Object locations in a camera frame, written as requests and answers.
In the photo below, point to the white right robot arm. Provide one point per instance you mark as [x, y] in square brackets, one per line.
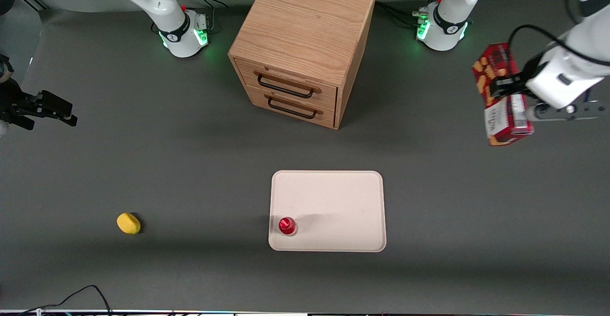
[157, 1]

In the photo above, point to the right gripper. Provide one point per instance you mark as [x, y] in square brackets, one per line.
[13, 103]

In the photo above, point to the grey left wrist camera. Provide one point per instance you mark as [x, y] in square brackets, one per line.
[567, 112]

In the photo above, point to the wooden drawer cabinet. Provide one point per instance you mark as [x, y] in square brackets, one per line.
[305, 25]

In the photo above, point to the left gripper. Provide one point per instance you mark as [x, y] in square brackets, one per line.
[518, 83]

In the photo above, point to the beige plastic tray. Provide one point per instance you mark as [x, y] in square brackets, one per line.
[333, 201]

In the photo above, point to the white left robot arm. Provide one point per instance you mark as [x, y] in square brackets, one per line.
[448, 20]

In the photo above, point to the red cookie box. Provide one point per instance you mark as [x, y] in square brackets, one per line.
[500, 120]

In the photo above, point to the small red cup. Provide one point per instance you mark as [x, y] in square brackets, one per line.
[287, 225]

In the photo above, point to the yellow sponge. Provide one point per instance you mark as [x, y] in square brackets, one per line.
[128, 223]

